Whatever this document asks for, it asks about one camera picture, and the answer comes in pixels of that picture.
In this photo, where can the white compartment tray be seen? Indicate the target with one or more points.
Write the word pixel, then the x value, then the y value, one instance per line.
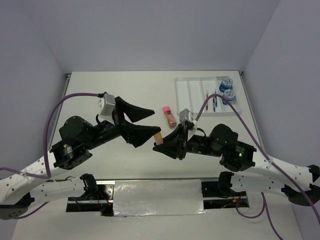
pixel 191 92

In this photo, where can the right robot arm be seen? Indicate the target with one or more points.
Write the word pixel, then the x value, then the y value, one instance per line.
pixel 247 169

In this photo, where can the red pen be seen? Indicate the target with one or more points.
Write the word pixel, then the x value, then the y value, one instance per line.
pixel 207 101

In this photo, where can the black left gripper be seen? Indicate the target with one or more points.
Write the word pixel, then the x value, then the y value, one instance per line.
pixel 136 134

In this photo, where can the blue pen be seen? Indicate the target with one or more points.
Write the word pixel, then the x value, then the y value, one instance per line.
pixel 214 104

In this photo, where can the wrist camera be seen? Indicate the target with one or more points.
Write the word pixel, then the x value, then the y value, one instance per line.
pixel 186 118
pixel 107 104

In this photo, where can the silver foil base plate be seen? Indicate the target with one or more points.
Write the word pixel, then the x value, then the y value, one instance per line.
pixel 158 198

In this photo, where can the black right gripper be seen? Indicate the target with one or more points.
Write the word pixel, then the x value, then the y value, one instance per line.
pixel 175 143

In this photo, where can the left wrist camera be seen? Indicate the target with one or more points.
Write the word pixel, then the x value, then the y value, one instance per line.
pixel 107 104

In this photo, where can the orange highlighter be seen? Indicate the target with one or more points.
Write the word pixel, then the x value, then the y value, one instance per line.
pixel 158 140

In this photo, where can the yellow highlighter cap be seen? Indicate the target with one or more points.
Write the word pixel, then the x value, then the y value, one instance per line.
pixel 158 135

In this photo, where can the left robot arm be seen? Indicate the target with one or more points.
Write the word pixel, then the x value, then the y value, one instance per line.
pixel 35 186

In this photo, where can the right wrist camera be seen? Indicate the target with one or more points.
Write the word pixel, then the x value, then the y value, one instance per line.
pixel 186 118

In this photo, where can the teal pen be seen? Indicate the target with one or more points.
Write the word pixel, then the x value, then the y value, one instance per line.
pixel 215 100

